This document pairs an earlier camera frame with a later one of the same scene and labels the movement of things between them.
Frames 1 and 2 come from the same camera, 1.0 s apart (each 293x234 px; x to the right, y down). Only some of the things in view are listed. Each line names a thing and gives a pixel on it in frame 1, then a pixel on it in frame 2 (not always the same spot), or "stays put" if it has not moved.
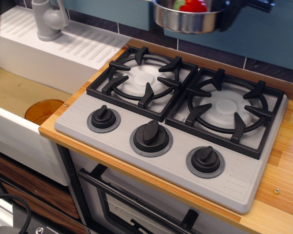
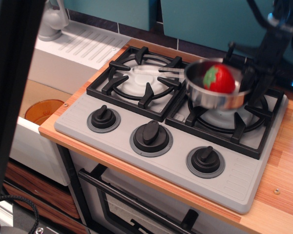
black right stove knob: [205, 162] stays put
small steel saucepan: [167, 17] → [193, 74]
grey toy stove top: [203, 167] stays put
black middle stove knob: [151, 139] stays put
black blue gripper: [232, 8] → [270, 57]
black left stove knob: [103, 120] stays put
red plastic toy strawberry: [196, 6] → [220, 78]
